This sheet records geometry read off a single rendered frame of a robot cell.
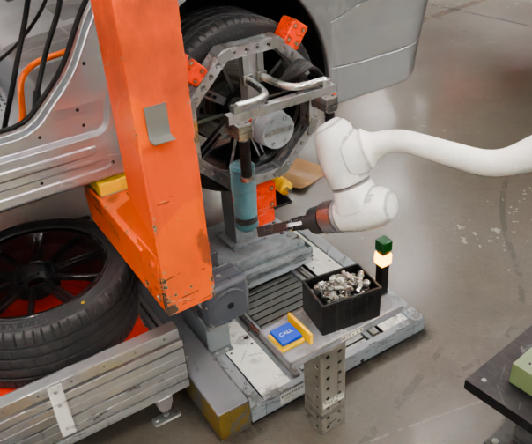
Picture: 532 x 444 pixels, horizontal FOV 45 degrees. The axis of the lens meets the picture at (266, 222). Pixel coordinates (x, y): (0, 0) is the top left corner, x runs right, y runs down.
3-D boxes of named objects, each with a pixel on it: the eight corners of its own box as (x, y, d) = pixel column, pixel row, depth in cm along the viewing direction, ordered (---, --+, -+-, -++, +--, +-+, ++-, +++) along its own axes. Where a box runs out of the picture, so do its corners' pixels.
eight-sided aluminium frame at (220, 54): (309, 157, 261) (306, 21, 231) (319, 163, 256) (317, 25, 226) (188, 200, 238) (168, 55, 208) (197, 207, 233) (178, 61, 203)
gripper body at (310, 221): (317, 233, 168) (290, 239, 174) (336, 230, 175) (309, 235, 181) (312, 205, 169) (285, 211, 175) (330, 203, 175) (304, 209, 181)
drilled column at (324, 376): (327, 403, 229) (327, 313, 206) (344, 421, 222) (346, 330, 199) (304, 416, 225) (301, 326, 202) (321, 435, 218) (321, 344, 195)
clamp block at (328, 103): (321, 101, 226) (321, 87, 223) (338, 109, 220) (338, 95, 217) (310, 105, 224) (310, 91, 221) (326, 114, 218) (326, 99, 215)
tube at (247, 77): (250, 84, 223) (248, 54, 217) (281, 100, 209) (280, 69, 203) (205, 97, 215) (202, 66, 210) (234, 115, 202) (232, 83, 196)
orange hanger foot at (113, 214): (131, 203, 249) (115, 122, 230) (194, 271, 211) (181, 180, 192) (90, 218, 242) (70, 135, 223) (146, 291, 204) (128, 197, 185)
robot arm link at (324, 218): (354, 230, 171) (336, 233, 175) (348, 196, 172) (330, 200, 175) (335, 233, 164) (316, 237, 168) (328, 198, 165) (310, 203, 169)
